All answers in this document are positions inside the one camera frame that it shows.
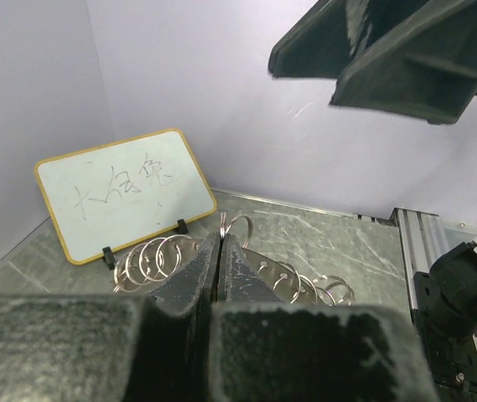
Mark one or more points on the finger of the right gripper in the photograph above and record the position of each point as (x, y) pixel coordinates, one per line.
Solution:
(425, 67)
(331, 34)

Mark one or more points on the white framed whiteboard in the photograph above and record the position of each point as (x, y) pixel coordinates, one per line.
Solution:
(121, 193)

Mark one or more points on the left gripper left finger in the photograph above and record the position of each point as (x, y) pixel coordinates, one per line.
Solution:
(149, 347)

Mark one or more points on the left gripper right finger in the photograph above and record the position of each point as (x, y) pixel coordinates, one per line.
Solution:
(277, 351)

